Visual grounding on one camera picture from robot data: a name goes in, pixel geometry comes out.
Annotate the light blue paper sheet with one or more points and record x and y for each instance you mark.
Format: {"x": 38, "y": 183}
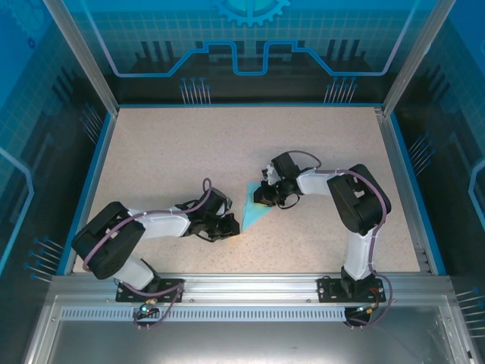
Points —
{"x": 250, "y": 216}

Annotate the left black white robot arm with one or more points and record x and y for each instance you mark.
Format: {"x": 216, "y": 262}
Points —
{"x": 106, "y": 242}

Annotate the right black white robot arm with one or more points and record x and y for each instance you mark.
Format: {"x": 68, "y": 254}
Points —
{"x": 360, "y": 204}

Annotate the grey metal tray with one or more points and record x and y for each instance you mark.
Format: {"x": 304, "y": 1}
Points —
{"x": 246, "y": 345}

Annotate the blue table border strip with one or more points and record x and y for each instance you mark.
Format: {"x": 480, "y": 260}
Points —
{"x": 410, "y": 170}
{"x": 89, "y": 189}

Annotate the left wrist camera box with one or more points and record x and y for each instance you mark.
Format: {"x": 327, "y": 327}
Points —
{"x": 227, "y": 201}

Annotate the long aluminium mounting rail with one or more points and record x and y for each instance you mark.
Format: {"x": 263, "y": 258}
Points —
{"x": 246, "y": 286}

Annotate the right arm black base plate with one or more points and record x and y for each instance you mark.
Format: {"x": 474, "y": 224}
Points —
{"x": 326, "y": 290}

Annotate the aluminium side rail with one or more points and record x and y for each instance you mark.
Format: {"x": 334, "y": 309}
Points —
{"x": 392, "y": 151}

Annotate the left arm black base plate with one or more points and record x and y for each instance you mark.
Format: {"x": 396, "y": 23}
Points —
{"x": 125, "y": 294}

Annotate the aluminium frame post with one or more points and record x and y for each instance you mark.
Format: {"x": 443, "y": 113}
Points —
{"x": 89, "y": 57}
{"x": 410, "y": 57}

